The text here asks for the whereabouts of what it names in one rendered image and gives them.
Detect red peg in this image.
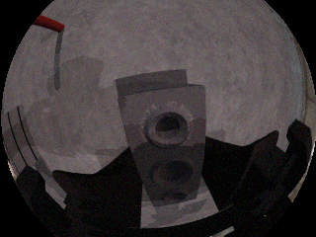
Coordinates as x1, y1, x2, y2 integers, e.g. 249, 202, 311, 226
33, 15, 64, 33

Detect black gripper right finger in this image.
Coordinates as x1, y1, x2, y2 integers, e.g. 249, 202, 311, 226
201, 130, 279, 212

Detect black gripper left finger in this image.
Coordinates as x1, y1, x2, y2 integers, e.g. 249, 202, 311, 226
51, 147, 142, 228

